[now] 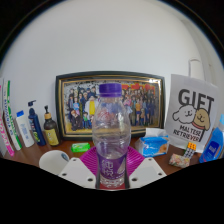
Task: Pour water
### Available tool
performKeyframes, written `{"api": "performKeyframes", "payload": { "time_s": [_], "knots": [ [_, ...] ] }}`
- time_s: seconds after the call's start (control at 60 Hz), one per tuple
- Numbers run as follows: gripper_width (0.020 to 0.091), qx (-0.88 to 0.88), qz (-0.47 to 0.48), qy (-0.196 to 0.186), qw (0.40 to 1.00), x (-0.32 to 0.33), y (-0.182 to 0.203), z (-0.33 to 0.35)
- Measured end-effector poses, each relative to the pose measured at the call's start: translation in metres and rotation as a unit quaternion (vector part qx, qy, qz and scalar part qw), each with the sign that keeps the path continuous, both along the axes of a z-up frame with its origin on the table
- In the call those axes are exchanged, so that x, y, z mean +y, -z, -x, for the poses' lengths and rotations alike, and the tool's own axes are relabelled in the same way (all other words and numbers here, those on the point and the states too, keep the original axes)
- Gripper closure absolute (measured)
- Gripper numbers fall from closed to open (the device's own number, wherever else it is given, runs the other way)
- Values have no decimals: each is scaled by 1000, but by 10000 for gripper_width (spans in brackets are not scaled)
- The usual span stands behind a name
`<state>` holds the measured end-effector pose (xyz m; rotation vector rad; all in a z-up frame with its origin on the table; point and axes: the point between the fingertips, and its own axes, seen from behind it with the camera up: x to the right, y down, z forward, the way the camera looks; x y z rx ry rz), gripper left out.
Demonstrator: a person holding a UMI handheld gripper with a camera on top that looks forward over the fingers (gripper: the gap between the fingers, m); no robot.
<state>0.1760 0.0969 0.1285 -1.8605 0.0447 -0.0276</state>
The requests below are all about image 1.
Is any framed group picture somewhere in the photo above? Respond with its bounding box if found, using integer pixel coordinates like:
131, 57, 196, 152
54, 70, 167, 141

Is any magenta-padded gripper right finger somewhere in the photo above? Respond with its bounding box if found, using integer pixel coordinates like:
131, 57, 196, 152
124, 145, 168, 190

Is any white green shuttlecock tube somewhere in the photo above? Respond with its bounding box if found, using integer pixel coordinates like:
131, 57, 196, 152
2, 79, 24, 151

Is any white printed paper gift bag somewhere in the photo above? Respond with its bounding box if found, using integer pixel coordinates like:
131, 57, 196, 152
163, 57, 220, 155

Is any small green pack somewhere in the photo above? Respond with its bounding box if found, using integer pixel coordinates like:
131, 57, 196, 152
70, 141, 92, 154

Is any clear purple-capped water bottle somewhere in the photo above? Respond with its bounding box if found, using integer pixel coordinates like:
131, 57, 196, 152
91, 82, 132, 191

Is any blue tissue pack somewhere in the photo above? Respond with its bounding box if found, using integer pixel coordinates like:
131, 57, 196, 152
134, 127, 171, 159

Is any blue detergent bottle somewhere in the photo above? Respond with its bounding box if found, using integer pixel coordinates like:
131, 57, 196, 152
198, 112, 224, 164

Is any colourful puzzle cube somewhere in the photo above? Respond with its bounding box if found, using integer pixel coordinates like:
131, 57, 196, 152
184, 141, 198, 160

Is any brown pump bottle yellow label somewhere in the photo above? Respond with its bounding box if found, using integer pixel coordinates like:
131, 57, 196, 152
42, 104, 61, 147

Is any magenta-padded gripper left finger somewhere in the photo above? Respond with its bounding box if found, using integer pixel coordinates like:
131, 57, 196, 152
58, 145, 101, 190

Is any white bottle with blue cap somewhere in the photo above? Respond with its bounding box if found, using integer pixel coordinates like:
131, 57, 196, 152
15, 109, 36, 149

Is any blue painted ceramic mug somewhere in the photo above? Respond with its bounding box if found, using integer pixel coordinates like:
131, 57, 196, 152
38, 149, 71, 176

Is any dark blue pump bottle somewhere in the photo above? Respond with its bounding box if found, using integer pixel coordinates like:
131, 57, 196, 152
27, 99, 48, 147

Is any small patterned snack packet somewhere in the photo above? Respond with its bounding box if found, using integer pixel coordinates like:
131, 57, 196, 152
167, 152, 191, 169

